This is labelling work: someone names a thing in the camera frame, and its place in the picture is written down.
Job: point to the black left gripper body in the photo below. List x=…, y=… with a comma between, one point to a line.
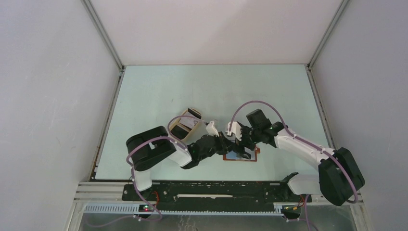
x=219, y=147

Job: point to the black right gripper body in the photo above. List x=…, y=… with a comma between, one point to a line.
x=250, y=136

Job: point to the brown leather card holder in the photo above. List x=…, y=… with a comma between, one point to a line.
x=253, y=152

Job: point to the oval wooden tray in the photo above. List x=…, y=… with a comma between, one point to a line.
x=182, y=126

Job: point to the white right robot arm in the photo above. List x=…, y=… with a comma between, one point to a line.
x=339, y=176

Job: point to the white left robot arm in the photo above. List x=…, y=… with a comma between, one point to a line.
x=149, y=148

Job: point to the grey card in tray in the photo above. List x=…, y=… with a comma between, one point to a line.
x=192, y=120

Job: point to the black card in tray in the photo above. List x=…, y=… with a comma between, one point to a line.
x=179, y=132

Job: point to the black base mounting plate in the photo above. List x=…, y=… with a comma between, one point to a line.
x=215, y=195

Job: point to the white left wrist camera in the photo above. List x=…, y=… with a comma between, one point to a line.
x=211, y=128

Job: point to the light blue cable duct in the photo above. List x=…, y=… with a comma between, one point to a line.
x=100, y=208

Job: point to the aluminium corner frame post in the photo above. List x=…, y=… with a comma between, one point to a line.
x=328, y=32

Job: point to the left aluminium corner post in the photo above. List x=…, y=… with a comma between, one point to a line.
x=89, y=7

